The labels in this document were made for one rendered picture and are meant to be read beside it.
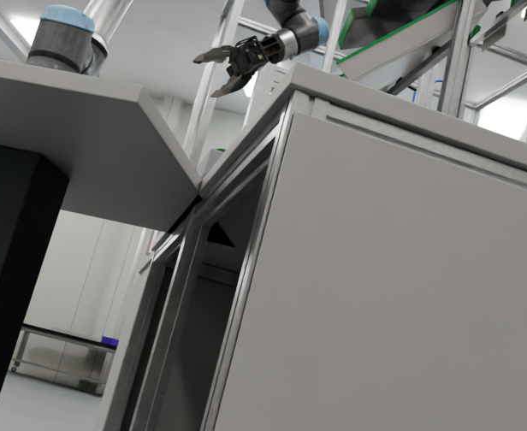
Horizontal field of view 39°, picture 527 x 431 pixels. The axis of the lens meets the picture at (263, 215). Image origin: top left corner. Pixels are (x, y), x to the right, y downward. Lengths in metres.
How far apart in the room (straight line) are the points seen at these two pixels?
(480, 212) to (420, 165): 0.10
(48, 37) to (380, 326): 1.07
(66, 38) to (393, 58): 0.75
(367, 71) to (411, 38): 0.10
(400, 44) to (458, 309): 0.52
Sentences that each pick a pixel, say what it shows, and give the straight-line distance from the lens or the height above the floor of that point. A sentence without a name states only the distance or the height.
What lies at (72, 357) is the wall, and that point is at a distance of 12.49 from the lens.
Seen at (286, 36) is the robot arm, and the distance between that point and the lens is 1.85.
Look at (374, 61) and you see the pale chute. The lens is 1.25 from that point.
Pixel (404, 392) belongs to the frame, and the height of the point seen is 0.52.
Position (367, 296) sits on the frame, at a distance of 0.87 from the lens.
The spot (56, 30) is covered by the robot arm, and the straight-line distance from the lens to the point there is 1.70.
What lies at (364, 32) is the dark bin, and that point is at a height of 1.20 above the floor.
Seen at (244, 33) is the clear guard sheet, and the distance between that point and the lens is 3.24.
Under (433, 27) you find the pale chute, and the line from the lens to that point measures 1.31.
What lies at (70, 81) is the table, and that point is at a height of 0.84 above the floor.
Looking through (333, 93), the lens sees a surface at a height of 0.83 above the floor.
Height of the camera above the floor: 0.46
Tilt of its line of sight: 14 degrees up
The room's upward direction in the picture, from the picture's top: 14 degrees clockwise
